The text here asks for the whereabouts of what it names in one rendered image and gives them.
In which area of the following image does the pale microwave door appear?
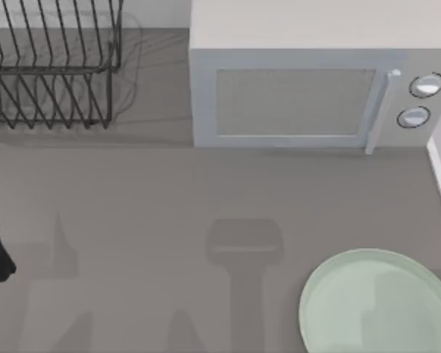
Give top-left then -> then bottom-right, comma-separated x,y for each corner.
190,49 -> 390,149

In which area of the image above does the pale microwave oven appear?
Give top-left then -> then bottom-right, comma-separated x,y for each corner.
188,0 -> 441,156

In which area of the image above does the pale green plate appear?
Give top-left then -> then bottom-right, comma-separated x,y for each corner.
298,248 -> 441,353

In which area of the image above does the small white microwave knob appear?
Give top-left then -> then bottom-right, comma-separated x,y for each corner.
396,105 -> 431,129

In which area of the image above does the large white microwave knob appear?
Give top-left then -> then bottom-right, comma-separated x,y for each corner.
408,71 -> 441,99

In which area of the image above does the black wire dish rack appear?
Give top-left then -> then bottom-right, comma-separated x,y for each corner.
0,0 -> 125,130

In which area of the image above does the pale microwave door handle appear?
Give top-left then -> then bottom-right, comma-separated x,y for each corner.
364,68 -> 402,156

